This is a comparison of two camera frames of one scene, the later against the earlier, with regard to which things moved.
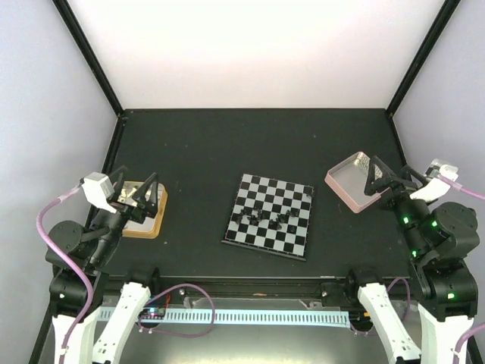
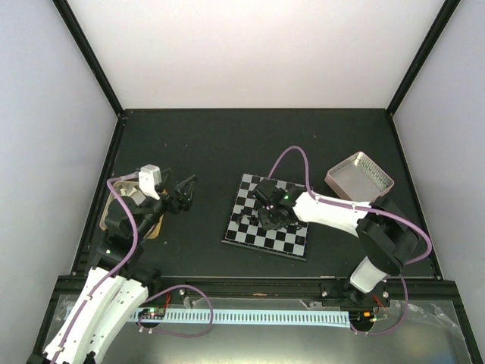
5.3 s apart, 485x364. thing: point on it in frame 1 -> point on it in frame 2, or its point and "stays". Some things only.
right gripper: x=389 y=177 -> x=267 y=224
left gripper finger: x=117 y=190 -> x=167 y=173
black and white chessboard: x=272 y=216 stays
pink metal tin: x=347 y=180 stays
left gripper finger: x=147 y=196 -> x=185 y=189
